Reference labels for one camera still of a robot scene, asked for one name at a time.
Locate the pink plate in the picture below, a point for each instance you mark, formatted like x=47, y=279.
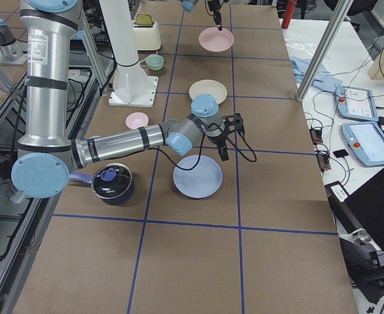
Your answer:
x=214, y=40

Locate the blue plate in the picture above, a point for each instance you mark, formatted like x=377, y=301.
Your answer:
x=204, y=180

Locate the cream plate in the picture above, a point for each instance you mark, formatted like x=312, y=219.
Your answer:
x=211, y=87

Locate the cream toaster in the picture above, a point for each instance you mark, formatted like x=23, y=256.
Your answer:
x=147, y=38

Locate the red fire extinguisher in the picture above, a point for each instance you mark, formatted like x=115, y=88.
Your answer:
x=289, y=11

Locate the green bowl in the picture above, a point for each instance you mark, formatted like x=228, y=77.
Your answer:
x=155, y=62

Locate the toast slice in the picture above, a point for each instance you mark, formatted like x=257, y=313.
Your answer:
x=144, y=20

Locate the clear plastic bag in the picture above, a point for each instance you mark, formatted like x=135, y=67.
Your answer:
x=301, y=50

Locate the pink bowl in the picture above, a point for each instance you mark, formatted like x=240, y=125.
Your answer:
x=136, y=120

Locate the dark blue lidded pot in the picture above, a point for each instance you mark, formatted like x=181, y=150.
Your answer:
x=113, y=183

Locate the upper teach pendant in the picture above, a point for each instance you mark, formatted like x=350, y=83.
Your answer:
x=356, y=104

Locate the teach pendant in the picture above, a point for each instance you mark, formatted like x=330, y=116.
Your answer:
x=366, y=141
x=356, y=104

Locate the lower teach pendant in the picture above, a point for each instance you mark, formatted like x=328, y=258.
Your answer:
x=366, y=141

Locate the black laptop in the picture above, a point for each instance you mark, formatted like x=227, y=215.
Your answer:
x=364, y=208

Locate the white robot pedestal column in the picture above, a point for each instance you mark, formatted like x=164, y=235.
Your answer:
x=131, y=85

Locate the aluminium frame post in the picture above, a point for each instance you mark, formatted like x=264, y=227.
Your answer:
x=325, y=42

